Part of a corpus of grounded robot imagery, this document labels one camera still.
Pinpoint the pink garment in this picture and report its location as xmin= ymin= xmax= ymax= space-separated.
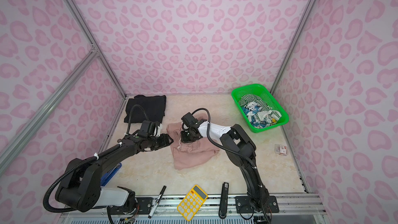
xmin=167 ymin=123 xmax=220 ymax=170

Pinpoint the black shirt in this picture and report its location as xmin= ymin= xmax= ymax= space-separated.
xmin=124 ymin=95 xmax=167 ymax=123

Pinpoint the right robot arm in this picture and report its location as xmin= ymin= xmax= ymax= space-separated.
xmin=181 ymin=120 xmax=269 ymax=212

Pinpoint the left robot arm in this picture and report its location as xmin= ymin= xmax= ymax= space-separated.
xmin=47 ymin=133 xmax=173 ymax=213

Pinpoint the green plastic laundry basket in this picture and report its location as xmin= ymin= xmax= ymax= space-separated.
xmin=231 ymin=84 xmax=289 ymax=133

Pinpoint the blue stapler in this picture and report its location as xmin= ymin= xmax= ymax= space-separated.
xmin=101 ymin=163 xmax=122 ymax=187

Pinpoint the black marker pen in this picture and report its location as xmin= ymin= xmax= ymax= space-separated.
xmin=148 ymin=185 xmax=167 ymax=219

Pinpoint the blue white printed garment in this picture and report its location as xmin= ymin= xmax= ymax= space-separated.
xmin=243 ymin=102 xmax=282 ymax=129

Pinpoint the yellow calculator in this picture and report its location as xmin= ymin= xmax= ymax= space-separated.
xmin=177 ymin=185 xmax=208 ymax=222

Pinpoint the striped patterned garment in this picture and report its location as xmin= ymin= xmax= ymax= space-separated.
xmin=238 ymin=94 xmax=268 ymax=108

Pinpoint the black stapler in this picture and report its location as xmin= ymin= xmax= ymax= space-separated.
xmin=218 ymin=182 xmax=229 ymax=219

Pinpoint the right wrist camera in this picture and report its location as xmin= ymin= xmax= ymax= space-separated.
xmin=181 ymin=113 xmax=201 ymax=131

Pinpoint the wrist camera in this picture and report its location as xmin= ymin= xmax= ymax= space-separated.
xmin=137 ymin=120 xmax=162 ymax=138
xmin=181 ymin=113 xmax=201 ymax=131

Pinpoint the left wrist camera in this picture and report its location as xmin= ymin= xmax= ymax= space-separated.
xmin=137 ymin=120 xmax=162 ymax=138

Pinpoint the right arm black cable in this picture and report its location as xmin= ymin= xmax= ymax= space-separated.
xmin=191 ymin=108 xmax=271 ymax=224

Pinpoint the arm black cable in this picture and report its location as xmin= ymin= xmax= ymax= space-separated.
xmin=42 ymin=104 xmax=150 ymax=214
xmin=191 ymin=108 xmax=271 ymax=224

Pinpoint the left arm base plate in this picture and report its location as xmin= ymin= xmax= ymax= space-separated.
xmin=107 ymin=197 xmax=153 ymax=215

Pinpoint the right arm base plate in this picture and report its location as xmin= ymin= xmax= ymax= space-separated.
xmin=234 ymin=196 xmax=280 ymax=214

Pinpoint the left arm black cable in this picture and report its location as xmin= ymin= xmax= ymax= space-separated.
xmin=42 ymin=104 xmax=150 ymax=214

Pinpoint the aluminium mounting rail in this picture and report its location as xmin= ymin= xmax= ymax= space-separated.
xmin=58 ymin=193 xmax=329 ymax=224

